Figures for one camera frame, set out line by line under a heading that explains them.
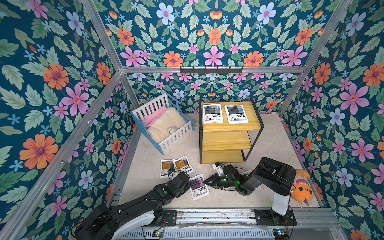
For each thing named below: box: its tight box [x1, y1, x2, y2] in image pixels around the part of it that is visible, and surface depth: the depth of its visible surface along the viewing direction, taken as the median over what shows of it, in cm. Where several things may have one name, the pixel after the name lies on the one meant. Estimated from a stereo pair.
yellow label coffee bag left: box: [160, 159, 175, 179], surface depth 92 cm
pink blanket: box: [142, 106, 167, 129], surface depth 106 cm
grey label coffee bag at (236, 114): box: [224, 105, 249, 125], surface depth 73 cm
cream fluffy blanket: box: [147, 106, 187, 144], surface depth 103 cm
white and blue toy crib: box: [130, 92, 195, 155], surface depth 103 cm
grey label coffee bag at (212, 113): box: [202, 103, 224, 124], surface depth 73 cm
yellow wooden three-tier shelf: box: [198, 98, 265, 164], surface depth 76 cm
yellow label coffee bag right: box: [172, 155, 194, 175], surface depth 92 cm
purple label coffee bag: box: [189, 173, 210, 201], surface depth 84 cm
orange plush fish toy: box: [291, 169, 314, 209], surface depth 76 cm
